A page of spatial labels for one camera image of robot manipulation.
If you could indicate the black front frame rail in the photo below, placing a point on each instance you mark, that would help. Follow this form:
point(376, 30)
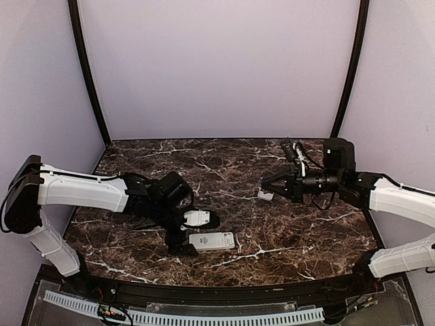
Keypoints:
point(336, 291)

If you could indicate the white remote control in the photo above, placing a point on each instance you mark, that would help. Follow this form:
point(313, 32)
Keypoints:
point(212, 241)

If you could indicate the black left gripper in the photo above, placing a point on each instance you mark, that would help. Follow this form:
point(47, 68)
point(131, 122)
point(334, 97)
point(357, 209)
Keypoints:
point(180, 249)

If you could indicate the small circuit board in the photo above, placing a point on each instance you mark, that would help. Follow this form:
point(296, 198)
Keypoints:
point(107, 313)

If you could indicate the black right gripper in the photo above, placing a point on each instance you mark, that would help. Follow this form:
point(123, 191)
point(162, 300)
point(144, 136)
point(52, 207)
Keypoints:
point(289, 191)

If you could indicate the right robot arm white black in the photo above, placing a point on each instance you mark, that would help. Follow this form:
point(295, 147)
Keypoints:
point(337, 175)

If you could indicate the white slotted cable duct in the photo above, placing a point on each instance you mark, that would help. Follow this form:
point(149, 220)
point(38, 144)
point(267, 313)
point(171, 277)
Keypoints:
point(171, 314)

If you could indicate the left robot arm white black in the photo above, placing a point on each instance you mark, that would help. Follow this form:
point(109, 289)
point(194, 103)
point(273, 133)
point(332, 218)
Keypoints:
point(36, 185)

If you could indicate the white battery cover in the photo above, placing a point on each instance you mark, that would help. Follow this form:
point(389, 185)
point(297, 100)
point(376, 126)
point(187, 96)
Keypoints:
point(265, 195)

